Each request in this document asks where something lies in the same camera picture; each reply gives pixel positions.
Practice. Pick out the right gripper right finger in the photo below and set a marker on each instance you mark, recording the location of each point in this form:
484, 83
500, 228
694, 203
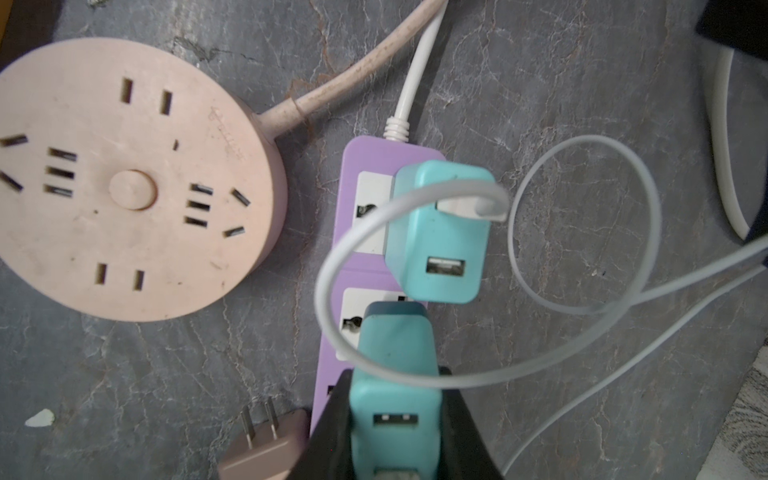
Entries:
463, 452

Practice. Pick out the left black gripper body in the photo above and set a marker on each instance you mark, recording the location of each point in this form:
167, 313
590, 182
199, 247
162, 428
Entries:
738, 24

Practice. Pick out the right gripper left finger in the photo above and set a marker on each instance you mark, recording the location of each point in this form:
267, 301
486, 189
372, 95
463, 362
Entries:
328, 454

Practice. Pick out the pink charger adapter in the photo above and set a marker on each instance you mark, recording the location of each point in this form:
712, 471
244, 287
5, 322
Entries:
268, 450

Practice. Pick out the purple power strip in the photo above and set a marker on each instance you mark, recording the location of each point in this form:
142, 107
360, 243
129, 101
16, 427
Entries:
366, 175

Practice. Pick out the pink round power socket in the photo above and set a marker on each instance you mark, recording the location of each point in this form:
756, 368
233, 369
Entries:
133, 186

